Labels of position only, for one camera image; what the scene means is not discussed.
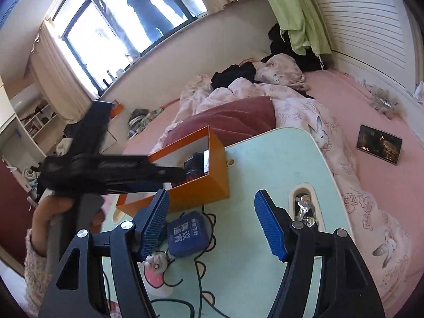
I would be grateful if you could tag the grey green clothes pile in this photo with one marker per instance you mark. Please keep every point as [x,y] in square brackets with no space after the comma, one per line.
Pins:
[142,119]

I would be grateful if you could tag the small white pink toy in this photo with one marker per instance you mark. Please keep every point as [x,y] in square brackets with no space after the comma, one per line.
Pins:
[158,262]

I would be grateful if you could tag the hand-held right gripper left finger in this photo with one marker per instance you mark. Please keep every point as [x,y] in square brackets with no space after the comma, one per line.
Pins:
[155,225]

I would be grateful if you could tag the white bookshelf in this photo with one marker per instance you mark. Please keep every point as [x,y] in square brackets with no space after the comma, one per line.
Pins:
[31,122]

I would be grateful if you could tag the maroon pillow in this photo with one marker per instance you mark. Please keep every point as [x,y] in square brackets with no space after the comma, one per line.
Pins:
[232,116]

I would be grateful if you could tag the black clothes pile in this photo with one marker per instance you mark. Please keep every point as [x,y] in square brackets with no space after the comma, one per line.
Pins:
[281,46]

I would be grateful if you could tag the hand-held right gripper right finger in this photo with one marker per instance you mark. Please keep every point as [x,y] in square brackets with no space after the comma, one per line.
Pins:
[270,225]

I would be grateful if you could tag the black pouch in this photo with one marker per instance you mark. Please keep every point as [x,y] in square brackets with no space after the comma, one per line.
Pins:
[195,164]

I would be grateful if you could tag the white slatted headboard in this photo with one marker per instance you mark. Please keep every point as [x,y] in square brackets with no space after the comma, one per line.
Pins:
[364,16]

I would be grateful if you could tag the small white jar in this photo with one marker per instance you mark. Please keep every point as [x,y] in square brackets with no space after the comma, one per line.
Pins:
[119,72]

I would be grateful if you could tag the pink bed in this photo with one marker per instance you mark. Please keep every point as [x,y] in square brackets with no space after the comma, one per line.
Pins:
[381,185]

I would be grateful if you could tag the pink floral quilt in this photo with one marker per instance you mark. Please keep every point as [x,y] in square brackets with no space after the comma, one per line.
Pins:
[304,112]

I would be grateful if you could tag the dark hanging trousers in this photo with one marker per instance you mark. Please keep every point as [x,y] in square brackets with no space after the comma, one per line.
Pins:
[154,3]

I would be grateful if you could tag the light green cartoon desktop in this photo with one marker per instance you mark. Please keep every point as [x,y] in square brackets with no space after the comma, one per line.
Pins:
[265,165]

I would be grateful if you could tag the small dark bottle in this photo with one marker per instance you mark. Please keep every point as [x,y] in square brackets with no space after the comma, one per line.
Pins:
[106,79]

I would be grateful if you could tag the blue square pouch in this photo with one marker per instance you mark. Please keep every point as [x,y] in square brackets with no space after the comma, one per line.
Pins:
[186,235]

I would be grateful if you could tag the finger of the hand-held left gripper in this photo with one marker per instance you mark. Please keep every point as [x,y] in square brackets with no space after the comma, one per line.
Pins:
[169,174]
[139,186]

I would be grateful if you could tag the orange cardboard box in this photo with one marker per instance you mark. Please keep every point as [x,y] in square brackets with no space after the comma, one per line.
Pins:
[198,193]

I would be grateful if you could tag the black garment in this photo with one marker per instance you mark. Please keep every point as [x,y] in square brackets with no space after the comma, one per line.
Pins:
[233,74]

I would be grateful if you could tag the feathery hair clip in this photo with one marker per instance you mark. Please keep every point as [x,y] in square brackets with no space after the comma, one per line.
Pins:
[382,101]

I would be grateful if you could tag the green hanging cloth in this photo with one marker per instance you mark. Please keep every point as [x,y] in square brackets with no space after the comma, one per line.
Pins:
[294,10]

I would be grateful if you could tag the small orange box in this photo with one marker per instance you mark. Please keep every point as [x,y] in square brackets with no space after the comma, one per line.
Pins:
[117,108]

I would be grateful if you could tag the white bedside cabinet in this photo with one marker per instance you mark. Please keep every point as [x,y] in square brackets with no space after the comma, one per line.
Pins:
[111,135]

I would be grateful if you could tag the dark picture card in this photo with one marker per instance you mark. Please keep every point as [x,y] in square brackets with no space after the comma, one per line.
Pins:
[379,144]

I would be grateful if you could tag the silver metal trinket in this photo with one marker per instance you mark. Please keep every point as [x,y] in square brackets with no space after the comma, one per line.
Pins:
[304,210]

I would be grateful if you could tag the person's left hand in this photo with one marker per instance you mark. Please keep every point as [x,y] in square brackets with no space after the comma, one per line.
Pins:
[46,218]

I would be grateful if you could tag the window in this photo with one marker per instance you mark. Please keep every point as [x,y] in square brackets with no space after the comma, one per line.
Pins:
[116,16]

